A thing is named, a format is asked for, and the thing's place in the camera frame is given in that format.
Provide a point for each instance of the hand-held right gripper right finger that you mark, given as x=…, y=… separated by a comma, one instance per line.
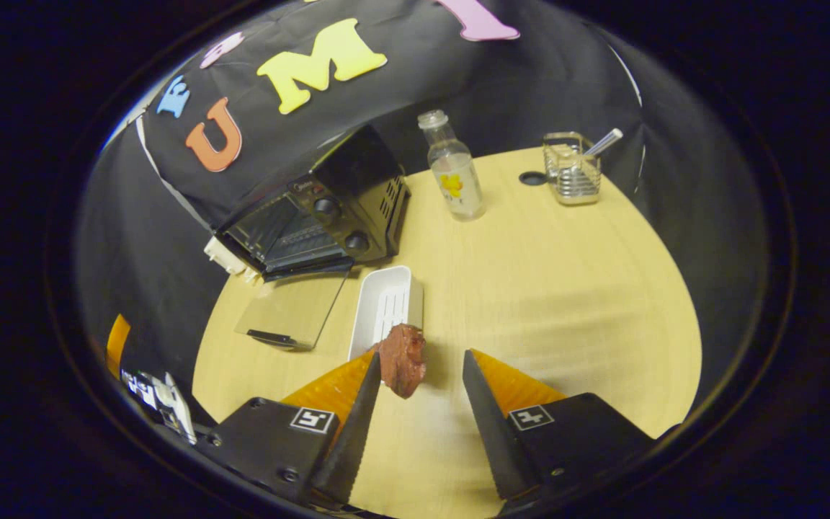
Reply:
x=494, y=440

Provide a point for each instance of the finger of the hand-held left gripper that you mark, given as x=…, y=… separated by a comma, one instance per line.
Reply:
x=117, y=346

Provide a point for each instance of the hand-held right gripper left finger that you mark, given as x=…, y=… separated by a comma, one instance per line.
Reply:
x=350, y=447

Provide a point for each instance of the red-brown meat piece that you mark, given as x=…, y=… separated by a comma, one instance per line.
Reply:
x=402, y=360

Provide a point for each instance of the black electric oven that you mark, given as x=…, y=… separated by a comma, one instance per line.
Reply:
x=357, y=173

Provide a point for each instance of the white toaster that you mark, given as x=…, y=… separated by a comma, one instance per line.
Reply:
x=222, y=256

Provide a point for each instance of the white rectangular tray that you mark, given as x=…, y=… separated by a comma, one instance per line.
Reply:
x=386, y=306

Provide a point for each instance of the clear glass bottle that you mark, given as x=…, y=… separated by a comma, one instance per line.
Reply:
x=458, y=180

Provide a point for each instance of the black round table grommet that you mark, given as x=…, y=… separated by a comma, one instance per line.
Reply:
x=532, y=178

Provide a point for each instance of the black backdrop cloth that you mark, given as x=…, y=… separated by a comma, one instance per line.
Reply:
x=530, y=79

